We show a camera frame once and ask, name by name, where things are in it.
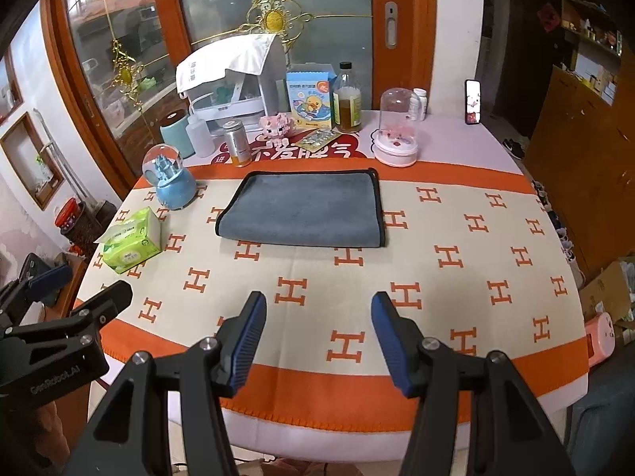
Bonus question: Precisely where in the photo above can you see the orange framed glass door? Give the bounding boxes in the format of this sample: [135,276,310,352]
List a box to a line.
[42,0,437,199]

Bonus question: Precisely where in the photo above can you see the white printed table cover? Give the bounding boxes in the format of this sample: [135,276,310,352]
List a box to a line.
[119,108,593,452]

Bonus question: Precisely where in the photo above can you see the white squeeze bottle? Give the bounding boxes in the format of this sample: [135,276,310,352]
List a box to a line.
[186,104,215,155]

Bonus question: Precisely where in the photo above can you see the cluttered wall shelf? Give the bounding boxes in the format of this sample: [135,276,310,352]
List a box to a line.
[560,0,626,105]

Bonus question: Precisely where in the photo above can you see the cardboard box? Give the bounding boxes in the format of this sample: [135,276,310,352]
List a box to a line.
[578,257,635,328]

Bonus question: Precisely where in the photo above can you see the red container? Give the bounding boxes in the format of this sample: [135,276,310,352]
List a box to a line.
[54,197,84,231]

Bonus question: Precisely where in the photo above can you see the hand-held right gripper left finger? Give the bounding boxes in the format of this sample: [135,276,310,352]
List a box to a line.
[82,291,269,476]

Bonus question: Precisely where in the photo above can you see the blue box with duck print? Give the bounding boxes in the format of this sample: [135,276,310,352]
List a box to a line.
[285,65,338,132]

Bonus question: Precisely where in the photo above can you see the smartphone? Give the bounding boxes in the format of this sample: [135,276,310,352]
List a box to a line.
[464,79,483,126]

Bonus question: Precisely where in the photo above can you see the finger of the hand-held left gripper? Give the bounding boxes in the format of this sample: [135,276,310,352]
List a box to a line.
[0,280,134,358]
[0,253,73,328]

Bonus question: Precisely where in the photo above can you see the blue snow globe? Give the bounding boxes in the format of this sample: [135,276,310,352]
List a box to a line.
[142,143,198,209]

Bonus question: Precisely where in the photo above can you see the pink block toy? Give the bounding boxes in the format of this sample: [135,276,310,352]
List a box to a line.
[260,114,293,138]

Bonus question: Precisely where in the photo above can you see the grey towel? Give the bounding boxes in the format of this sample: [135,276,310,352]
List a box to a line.
[215,167,388,249]

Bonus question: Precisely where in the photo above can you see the glass bottle with brown liquid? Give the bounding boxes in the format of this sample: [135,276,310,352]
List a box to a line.
[332,61,364,134]

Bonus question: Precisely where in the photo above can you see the pink plastic toy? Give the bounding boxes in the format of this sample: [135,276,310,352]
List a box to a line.
[583,311,616,368]

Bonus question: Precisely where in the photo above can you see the wooden cabinet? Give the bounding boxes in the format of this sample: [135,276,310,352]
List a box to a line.
[523,64,635,283]

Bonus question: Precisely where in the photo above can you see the teal cylindrical humidifier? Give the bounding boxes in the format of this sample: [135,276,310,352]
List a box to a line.
[159,111,196,159]

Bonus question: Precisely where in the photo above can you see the dark sneaker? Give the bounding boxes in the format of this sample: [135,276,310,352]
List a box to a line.
[502,136,531,160]

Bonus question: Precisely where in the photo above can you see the white storage rack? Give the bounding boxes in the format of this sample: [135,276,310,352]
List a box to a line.
[187,35,289,134]

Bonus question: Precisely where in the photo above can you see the pill blister pack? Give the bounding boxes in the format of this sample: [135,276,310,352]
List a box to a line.
[298,129,342,154]

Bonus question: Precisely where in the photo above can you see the metal can with orange label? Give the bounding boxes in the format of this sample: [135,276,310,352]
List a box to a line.
[221,120,250,168]

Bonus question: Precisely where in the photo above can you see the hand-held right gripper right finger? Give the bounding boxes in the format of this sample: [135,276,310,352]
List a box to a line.
[371,291,576,476]

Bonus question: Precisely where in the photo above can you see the orange patterned blanket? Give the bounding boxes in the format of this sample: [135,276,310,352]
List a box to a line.
[73,161,591,432]

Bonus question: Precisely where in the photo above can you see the green tissue pack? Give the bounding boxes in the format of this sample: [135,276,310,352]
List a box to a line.
[94,207,164,275]

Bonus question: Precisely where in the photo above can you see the grey door handle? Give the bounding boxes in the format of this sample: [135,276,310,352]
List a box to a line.
[384,1,399,50]

